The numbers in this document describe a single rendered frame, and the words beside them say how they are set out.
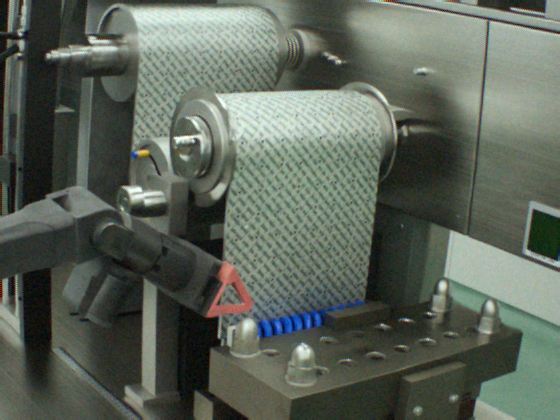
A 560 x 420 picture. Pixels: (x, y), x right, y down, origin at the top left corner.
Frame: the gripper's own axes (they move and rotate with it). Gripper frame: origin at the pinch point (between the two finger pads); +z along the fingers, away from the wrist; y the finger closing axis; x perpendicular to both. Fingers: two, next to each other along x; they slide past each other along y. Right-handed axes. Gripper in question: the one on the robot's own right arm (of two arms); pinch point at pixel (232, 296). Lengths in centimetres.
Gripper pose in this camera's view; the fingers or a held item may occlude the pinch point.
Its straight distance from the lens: 126.4
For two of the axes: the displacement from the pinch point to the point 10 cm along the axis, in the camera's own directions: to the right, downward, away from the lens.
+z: 6.5, 4.0, 6.4
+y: 5.9, 2.6, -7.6
